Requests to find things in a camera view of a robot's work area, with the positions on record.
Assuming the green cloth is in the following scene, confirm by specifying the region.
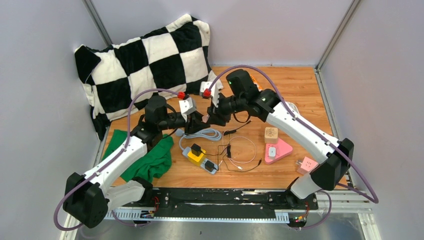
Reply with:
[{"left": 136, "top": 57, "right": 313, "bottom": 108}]
[{"left": 103, "top": 130, "right": 174, "bottom": 183}]

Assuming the beige cube socket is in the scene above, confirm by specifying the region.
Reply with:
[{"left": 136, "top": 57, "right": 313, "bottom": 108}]
[{"left": 264, "top": 127, "right": 279, "bottom": 144}]

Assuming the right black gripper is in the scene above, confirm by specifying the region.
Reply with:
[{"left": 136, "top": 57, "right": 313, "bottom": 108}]
[{"left": 206, "top": 91, "right": 246, "bottom": 127}]

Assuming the yellow cube socket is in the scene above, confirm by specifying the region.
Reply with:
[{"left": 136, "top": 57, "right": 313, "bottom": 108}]
[{"left": 187, "top": 148, "right": 206, "bottom": 167}]

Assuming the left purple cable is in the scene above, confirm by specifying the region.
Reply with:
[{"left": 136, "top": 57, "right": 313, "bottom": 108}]
[{"left": 53, "top": 88, "right": 186, "bottom": 232}]

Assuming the pink usb charger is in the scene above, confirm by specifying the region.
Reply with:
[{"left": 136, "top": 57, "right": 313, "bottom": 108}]
[{"left": 202, "top": 115, "right": 210, "bottom": 123}]

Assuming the orange power strip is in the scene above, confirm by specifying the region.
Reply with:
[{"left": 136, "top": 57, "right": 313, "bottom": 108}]
[{"left": 250, "top": 75, "right": 263, "bottom": 91}]

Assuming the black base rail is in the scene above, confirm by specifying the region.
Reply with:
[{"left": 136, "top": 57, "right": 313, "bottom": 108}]
[{"left": 105, "top": 187, "right": 319, "bottom": 227}]

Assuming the black adapter with thin cable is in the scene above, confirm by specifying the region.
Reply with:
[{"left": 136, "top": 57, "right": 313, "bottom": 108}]
[{"left": 205, "top": 120, "right": 251, "bottom": 172}]

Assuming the light blue coiled cord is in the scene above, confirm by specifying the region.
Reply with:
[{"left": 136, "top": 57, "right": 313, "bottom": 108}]
[{"left": 174, "top": 128, "right": 223, "bottom": 152}]

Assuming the black white checkered pillow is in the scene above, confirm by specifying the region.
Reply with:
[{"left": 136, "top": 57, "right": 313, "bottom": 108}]
[{"left": 74, "top": 14, "right": 223, "bottom": 140}]

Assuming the pink cube socket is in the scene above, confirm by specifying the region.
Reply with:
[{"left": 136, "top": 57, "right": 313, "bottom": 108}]
[{"left": 296, "top": 156, "right": 319, "bottom": 175}]

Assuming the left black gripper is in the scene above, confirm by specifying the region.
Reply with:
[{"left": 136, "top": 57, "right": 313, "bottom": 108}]
[{"left": 158, "top": 111, "right": 211, "bottom": 137}]

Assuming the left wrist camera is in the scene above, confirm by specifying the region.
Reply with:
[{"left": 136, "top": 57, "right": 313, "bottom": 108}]
[{"left": 179, "top": 97, "right": 197, "bottom": 116}]

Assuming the light blue power strip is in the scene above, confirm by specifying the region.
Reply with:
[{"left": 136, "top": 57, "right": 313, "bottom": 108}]
[{"left": 182, "top": 147, "right": 219, "bottom": 175}]

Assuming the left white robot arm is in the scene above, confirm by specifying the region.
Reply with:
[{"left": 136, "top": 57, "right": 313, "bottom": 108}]
[{"left": 62, "top": 95, "right": 210, "bottom": 229}]

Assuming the black tp-link power adapter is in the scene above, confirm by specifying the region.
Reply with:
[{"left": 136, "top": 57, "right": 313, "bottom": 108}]
[{"left": 191, "top": 143, "right": 262, "bottom": 173}]

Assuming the pink power strip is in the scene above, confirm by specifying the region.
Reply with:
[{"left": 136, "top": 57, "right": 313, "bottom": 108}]
[{"left": 264, "top": 138, "right": 293, "bottom": 165}]

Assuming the white cube charger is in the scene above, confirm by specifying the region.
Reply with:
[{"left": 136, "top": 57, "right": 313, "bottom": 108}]
[{"left": 268, "top": 147, "right": 277, "bottom": 160}]

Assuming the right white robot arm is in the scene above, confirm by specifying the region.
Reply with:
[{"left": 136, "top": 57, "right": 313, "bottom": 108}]
[{"left": 200, "top": 69, "right": 354, "bottom": 209}]

